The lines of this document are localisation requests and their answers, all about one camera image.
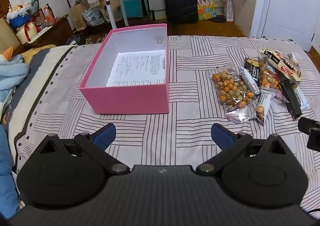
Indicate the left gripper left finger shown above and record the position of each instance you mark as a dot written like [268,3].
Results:
[94,145]

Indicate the black snack packet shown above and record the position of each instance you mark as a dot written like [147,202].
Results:
[293,105]

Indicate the large beige snack bag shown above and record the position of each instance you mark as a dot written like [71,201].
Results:
[283,65]

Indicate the dark wooden nightstand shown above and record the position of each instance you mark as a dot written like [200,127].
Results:
[57,34]

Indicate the white bedroom door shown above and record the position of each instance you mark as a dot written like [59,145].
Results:
[295,20]

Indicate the white bag with red ribbon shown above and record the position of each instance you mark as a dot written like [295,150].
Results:
[26,32]

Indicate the wooden padded headboard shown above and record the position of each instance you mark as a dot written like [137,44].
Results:
[8,36]

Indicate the striped patchwork bed sheet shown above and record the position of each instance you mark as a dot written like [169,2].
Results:
[49,101]

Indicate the white chocolate snack bar wrapper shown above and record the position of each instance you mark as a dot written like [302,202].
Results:
[263,106]

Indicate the light blue plush goose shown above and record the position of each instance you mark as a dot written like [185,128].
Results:
[13,71]

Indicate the colourful yellow gift box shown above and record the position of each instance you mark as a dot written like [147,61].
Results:
[206,9]

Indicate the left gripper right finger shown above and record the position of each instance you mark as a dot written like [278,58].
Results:
[232,146]

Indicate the white drawstring plastic bag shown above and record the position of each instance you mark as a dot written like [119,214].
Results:
[93,17]

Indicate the white patterned floor bag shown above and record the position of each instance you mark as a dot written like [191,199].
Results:
[228,10]

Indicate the pink cardboard box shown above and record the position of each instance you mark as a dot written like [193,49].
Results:
[140,99]

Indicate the clear bag of orange nuts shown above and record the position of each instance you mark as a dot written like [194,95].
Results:
[232,91]

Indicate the blue bucket with white fluff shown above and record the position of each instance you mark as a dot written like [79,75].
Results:
[19,17]

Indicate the black bag on floor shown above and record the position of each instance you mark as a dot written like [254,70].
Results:
[77,39]

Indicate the printed paper sheet in box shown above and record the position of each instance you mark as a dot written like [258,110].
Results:
[138,68]

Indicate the brown paper bag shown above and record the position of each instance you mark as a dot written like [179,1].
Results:
[76,14]

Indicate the teal tote bag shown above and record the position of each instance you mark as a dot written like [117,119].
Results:
[133,8]

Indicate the orange drink bottle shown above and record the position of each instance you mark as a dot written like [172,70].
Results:
[49,16]

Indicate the black hard suitcase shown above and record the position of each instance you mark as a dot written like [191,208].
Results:
[181,11]

